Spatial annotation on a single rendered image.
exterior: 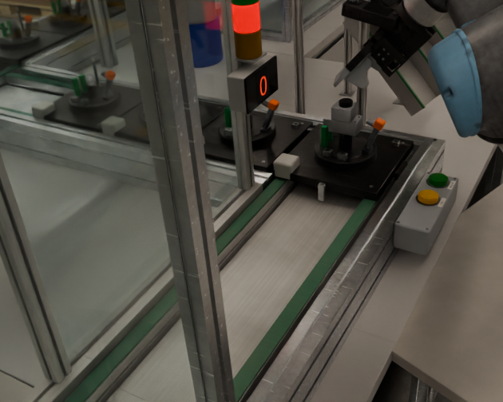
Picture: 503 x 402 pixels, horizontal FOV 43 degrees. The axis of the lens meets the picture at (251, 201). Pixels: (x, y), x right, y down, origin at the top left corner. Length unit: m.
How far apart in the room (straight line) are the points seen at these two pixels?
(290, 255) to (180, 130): 0.80
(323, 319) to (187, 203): 0.59
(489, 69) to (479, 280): 0.65
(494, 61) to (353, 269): 0.53
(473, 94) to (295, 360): 0.48
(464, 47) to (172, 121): 0.39
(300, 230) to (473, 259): 0.35
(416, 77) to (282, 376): 0.93
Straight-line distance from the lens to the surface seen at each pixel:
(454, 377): 1.13
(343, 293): 1.10
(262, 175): 1.41
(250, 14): 1.18
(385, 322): 1.20
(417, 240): 1.27
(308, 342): 1.02
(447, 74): 0.75
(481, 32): 0.76
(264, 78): 1.24
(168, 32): 0.45
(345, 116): 1.39
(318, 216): 1.35
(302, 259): 1.24
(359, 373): 1.11
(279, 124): 1.60
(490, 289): 1.30
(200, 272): 0.55
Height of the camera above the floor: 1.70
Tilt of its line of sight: 34 degrees down
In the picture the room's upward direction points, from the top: 5 degrees counter-clockwise
